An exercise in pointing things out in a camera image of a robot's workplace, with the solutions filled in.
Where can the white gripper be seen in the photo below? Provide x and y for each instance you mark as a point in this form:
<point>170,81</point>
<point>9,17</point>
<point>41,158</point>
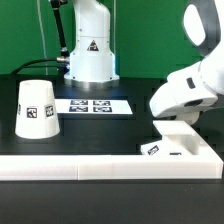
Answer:
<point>185,91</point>

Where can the white L-shaped fence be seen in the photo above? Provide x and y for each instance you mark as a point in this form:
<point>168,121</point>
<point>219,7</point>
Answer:
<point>206,164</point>

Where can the white lamp base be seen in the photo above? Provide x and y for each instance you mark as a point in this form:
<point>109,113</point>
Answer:
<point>177,138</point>

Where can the white tag sheet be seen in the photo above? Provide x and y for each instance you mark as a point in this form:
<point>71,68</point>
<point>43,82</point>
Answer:
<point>87,106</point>

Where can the white lamp bulb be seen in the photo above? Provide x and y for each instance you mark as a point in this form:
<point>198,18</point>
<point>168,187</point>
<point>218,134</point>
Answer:
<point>190,118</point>

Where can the white lamp shade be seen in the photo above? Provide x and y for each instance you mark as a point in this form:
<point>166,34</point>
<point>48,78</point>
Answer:
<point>36,112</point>

